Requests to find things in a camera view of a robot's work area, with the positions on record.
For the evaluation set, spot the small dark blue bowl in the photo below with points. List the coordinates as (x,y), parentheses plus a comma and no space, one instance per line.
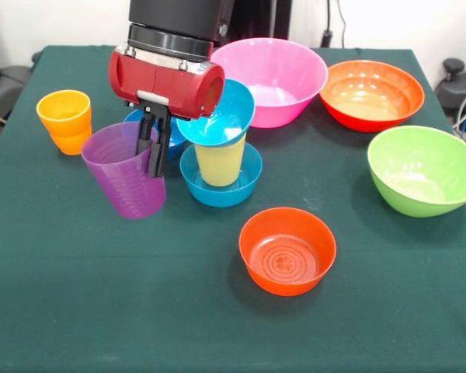
(176,143)

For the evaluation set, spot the yellow plastic cup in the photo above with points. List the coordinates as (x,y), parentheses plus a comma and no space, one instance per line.
(221,163)

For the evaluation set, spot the small cyan bowl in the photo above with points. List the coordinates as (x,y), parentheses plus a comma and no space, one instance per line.
(233,112)

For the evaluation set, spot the large red-orange bowl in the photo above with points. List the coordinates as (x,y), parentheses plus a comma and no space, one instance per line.
(373,97)

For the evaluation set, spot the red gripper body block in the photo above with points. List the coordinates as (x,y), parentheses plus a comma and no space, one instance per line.
(167,87)

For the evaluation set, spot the orange plastic cup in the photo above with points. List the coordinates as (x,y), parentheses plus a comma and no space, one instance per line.
(68,132)

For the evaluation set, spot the dark green table cloth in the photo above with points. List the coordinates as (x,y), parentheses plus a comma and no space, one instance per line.
(101,291)

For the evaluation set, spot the large pink bowl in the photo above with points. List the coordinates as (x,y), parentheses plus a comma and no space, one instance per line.
(279,77)

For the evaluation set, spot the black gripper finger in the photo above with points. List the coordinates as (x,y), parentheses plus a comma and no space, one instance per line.
(144,136)
(159,151)

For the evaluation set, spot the medium blue bowl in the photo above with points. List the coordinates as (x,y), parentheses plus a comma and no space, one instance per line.
(248,171)

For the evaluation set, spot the purple plastic cup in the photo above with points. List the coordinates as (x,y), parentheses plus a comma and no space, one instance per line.
(132,186)

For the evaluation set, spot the small orange bowl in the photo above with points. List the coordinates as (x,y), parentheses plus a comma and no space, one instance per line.
(287,279)

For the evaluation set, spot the large lime green bowl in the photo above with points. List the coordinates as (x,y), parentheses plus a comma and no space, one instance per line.
(419,175)

